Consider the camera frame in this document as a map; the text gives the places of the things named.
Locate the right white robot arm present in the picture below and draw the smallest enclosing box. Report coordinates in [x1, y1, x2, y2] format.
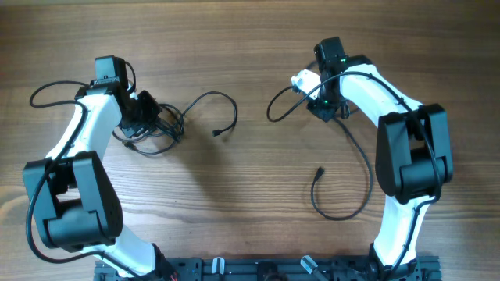
[291, 55, 453, 280]

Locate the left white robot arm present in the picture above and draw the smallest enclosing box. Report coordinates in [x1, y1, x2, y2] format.
[23, 86, 178, 280]

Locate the thin black USB cable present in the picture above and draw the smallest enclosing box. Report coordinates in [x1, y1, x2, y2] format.
[155, 91, 239, 144]

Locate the thick black cable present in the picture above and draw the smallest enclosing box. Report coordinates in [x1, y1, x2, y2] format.
[310, 116, 374, 222]

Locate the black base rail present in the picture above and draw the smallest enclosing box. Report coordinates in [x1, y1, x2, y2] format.
[93, 255, 442, 281]

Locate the short black USB cable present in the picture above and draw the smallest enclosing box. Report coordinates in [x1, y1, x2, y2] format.
[112, 103, 185, 157]

